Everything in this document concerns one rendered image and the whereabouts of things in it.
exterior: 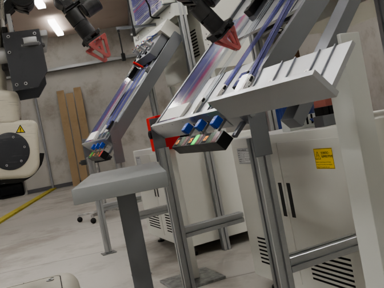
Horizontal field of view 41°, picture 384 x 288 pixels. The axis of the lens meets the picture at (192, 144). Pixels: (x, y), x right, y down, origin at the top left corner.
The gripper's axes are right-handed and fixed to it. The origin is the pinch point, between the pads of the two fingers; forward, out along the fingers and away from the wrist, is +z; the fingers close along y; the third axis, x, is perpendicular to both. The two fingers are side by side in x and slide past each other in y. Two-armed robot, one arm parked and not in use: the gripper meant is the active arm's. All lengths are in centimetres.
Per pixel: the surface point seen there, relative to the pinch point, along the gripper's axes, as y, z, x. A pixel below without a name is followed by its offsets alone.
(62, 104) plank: 939, 17, -134
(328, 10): 3.1, 19.1, -39.3
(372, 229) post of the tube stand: -61, 33, 41
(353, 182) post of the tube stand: -58, 25, 35
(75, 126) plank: 926, 65, -114
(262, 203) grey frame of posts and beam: -34, 22, 45
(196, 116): -8.2, 1.1, 30.4
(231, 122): -23.7, 5.8, 30.2
